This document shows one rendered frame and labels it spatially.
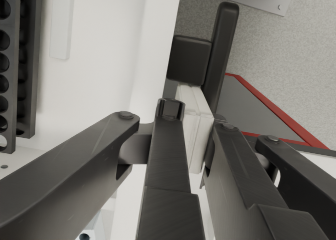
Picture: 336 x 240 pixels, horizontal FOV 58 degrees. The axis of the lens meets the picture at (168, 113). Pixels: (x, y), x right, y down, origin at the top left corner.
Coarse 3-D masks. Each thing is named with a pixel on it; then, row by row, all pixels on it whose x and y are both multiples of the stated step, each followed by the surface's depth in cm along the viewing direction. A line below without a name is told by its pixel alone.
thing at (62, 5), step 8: (56, 0) 23; (64, 0) 23; (72, 0) 24; (56, 8) 24; (64, 8) 24; (72, 8) 24; (56, 16) 24; (64, 16) 24; (72, 16) 25; (56, 24) 24; (64, 24) 24; (56, 32) 24; (64, 32) 24; (56, 40) 24; (64, 40) 24; (56, 48) 24; (64, 48) 24; (56, 56) 25; (64, 56) 25
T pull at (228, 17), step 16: (224, 16) 18; (224, 32) 18; (176, 48) 18; (192, 48) 18; (208, 48) 18; (224, 48) 18; (176, 64) 18; (192, 64) 18; (208, 64) 18; (224, 64) 18; (176, 80) 19; (192, 80) 19; (208, 80) 19; (208, 96) 19
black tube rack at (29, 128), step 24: (0, 0) 22; (24, 0) 21; (0, 24) 19; (24, 24) 22; (24, 48) 22; (24, 72) 23; (0, 96) 23; (24, 96) 24; (0, 120) 22; (24, 120) 24
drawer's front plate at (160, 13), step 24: (168, 0) 16; (144, 24) 16; (168, 24) 16; (144, 48) 16; (168, 48) 16; (144, 72) 17; (144, 96) 17; (144, 120) 18; (144, 168) 19; (120, 192) 19; (120, 216) 20
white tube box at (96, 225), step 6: (96, 216) 38; (90, 222) 37; (96, 222) 37; (102, 222) 39; (84, 228) 36; (90, 228) 36; (96, 228) 37; (102, 228) 39; (84, 234) 38; (90, 234) 36; (96, 234) 36; (102, 234) 39
